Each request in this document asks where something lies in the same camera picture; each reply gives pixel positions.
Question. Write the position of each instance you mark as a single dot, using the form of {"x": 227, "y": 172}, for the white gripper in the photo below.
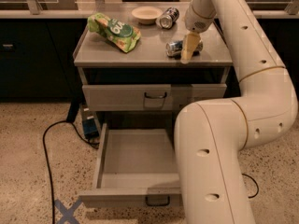
{"x": 195, "y": 24}

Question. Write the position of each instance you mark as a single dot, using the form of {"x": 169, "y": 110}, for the silver blue redbull can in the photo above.
{"x": 174, "y": 48}

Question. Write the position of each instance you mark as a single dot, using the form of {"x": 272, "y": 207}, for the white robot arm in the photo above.
{"x": 209, "y": 134}

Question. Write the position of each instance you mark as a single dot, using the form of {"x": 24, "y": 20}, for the dark soda can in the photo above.
{"x": 168, "y": 18}

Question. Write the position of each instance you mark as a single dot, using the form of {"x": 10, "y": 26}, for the grey upper drawer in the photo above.
{"x": 148, "y": 96}

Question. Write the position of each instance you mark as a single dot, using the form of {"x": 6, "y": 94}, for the grey drawer cabinet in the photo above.
{"x": 100, "y": 62}

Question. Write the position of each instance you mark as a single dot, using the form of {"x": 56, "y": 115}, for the open grey middle drawer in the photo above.
{"x": 134, "y": 168}

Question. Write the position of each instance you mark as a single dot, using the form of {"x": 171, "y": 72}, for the beige bowl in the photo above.
{"x": 146, "y": 15}

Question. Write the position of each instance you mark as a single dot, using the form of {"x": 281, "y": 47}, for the green chip bag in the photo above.
{"x": 123, "y": 35}

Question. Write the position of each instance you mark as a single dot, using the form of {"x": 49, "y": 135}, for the blue power box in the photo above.
{"x": 88, "y": 123}

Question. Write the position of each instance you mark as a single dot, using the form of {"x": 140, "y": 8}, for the dark counter cabinet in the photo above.
{"x": 38, "y": 60}

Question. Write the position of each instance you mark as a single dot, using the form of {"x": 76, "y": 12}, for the blue tape cross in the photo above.
{"x": 67, "y": 213}

